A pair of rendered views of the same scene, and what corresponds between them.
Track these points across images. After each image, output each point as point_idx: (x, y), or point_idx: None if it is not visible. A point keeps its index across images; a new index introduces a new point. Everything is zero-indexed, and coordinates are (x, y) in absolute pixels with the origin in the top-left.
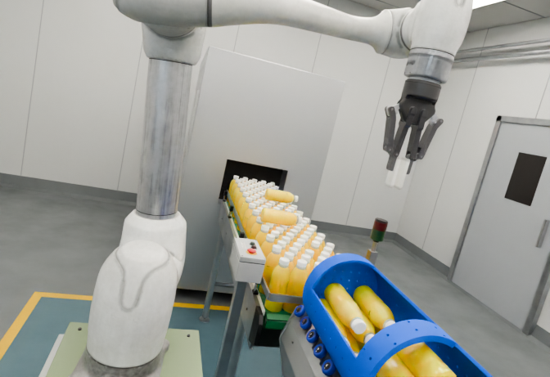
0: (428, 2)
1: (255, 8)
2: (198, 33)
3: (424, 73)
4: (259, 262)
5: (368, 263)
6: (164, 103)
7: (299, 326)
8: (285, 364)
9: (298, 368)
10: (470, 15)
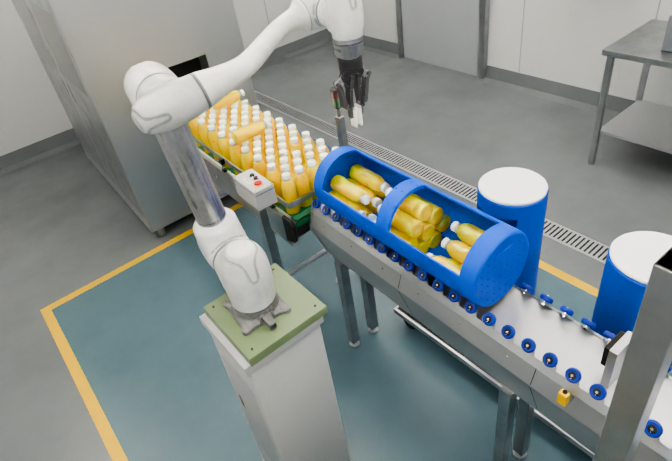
0: (333, 10)
1: (235, 84)
2: None
3: (349, 57)
4: (269, 188)
5: (351, 150)
6: (186, 155)
7: (322, 214)
8: (323, 240)
9: (337, 240)
10: (362, 6)
